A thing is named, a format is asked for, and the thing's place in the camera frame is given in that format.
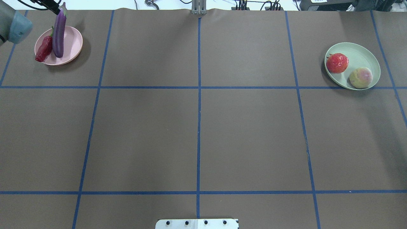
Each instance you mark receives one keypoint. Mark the red-yellow pomegranate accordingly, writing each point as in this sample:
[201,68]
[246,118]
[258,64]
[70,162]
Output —
[337,63]

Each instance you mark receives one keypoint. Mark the yellow-pink peach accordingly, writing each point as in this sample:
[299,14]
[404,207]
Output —
[361,77]

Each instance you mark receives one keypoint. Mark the purple eggplant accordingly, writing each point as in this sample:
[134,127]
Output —
[59,31]

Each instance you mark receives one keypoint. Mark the red chili pepper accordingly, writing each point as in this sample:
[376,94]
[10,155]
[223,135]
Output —
[45,49]

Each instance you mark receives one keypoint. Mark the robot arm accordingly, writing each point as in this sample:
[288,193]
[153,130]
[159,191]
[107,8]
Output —
[14,27]

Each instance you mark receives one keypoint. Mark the brown paper table cover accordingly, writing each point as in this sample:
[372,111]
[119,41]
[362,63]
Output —
[164,115]

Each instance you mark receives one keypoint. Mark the pink plate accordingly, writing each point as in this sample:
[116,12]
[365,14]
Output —
[73,43]

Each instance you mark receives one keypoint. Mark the green plate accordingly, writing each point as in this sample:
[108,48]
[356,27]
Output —
[359,57]

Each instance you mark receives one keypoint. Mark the aluminium frame post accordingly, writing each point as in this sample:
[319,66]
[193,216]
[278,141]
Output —
[198,7]

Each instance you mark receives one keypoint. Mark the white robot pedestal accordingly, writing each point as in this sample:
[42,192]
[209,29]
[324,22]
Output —
[197,224]

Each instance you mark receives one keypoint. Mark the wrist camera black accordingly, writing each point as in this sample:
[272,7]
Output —
[49,5]

